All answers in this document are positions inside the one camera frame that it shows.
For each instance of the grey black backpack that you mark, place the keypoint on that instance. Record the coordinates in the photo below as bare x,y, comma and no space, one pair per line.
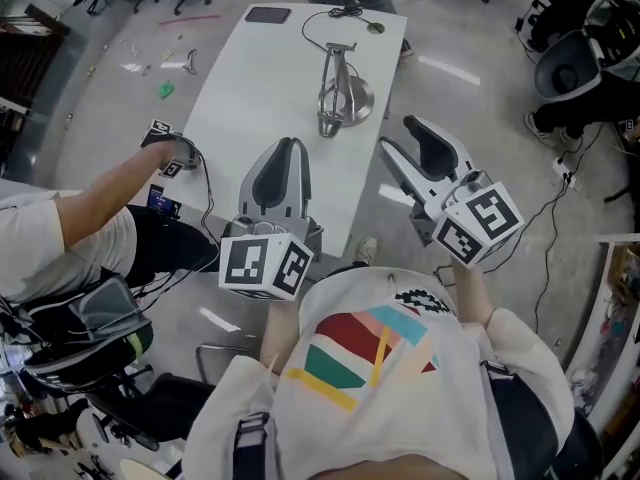
95,318

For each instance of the person's white printed shirt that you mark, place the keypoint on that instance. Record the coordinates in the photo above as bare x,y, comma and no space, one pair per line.
390,398

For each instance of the metal stand with round base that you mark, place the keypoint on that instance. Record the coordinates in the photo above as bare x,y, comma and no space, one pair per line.
361,100

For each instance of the black flat phone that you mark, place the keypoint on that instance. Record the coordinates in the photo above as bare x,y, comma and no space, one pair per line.
267,15

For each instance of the small black lit-screen device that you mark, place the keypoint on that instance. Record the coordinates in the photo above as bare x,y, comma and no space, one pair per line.
162,202

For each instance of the person's black trousers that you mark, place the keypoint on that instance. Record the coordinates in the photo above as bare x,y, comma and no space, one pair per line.
340,269

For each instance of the metal floor tool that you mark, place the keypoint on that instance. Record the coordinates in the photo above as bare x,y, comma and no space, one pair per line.
191,63

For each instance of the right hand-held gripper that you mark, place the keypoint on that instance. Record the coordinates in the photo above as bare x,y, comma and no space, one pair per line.
480,223

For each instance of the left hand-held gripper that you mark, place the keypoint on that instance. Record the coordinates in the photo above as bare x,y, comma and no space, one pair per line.
265,263

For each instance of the green crumpled scrap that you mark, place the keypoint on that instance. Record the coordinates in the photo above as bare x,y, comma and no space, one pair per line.
167,90

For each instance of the person's right forearm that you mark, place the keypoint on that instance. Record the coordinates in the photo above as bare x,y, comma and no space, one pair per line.
472,298

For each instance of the white grey backpack shell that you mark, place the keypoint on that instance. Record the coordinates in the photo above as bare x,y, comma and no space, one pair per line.
565,73

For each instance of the person's white shoe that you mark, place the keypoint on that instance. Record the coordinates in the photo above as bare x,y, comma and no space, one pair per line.
367,249

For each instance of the white shelf rack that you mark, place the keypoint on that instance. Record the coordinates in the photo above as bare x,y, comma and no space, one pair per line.
610,318

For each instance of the white power strip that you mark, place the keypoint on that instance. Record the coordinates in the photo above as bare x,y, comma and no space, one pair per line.
564,170

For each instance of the dark wooden pallet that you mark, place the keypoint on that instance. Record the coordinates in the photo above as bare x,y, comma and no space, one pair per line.
27,43

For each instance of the person's left forearm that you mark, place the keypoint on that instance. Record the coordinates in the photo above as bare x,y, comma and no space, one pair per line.
280,333

